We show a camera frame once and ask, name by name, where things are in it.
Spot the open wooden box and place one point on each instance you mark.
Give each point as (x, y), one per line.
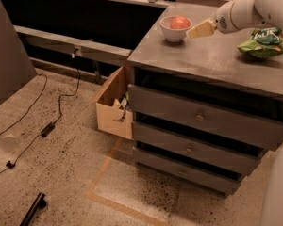
(111, 115)

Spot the grey drawer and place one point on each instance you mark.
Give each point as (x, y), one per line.
(205, 152)
(188, 173)
(256, 131)

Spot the grey drawer cabinet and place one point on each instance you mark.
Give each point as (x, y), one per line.
(210, 70)

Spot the bottom grey drawer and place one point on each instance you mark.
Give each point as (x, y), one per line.
(188, 173)

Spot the green chip bag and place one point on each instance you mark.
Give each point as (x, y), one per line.
(264, 43)

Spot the red apple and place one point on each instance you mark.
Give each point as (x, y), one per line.
(180, 22)

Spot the white ceramic bowl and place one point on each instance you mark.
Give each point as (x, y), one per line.
(173, 35)

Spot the black power adapter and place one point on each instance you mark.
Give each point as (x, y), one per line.
(47, 129)

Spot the middle grey drawer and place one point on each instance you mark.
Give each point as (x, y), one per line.
(205, 152)

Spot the top grey drawer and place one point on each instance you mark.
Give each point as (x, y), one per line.
(256, 131)

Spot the cream gripper fingers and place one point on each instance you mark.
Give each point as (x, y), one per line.
(204, 29)

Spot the grey metal rail shelf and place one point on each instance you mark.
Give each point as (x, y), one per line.
(74, 47)

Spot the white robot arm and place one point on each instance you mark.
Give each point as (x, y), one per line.
(231, 17)

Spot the grey panel at left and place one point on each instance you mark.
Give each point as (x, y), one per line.
(16, 68)

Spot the black bar on floor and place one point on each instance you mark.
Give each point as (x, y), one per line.
(39, 203)

